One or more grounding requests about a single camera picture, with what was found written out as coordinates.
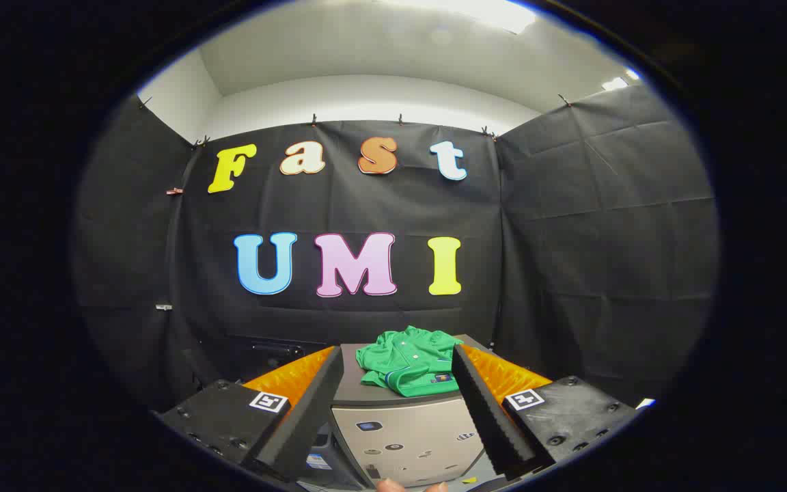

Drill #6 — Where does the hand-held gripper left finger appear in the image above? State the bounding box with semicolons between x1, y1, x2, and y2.
153;345;344;482

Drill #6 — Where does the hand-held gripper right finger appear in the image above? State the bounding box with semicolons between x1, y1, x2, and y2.
452;343;638;482

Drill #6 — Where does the green polo shirt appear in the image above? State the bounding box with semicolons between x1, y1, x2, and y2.
355;326;464;398

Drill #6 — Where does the grey cabinet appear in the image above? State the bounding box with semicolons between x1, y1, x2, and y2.
329;333;503;490

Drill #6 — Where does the black backdrop cloth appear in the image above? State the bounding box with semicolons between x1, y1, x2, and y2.
72;85;720;411

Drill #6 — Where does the ceiling light panel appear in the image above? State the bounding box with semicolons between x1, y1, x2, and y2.
602;68;641;92

